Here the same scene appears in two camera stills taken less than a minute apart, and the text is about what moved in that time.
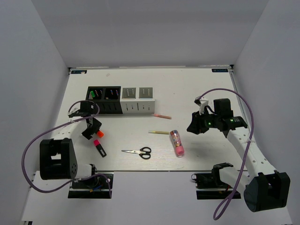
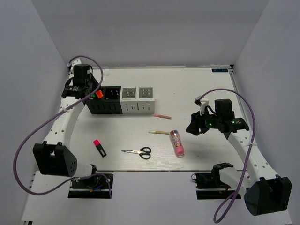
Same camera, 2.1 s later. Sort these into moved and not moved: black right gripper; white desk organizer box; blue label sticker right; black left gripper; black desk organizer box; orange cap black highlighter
Moved: black left gripper; orange cap black highlighter
Not moved: white desk organizer box; black right gripper; blue label sticker right; black desk organizer box
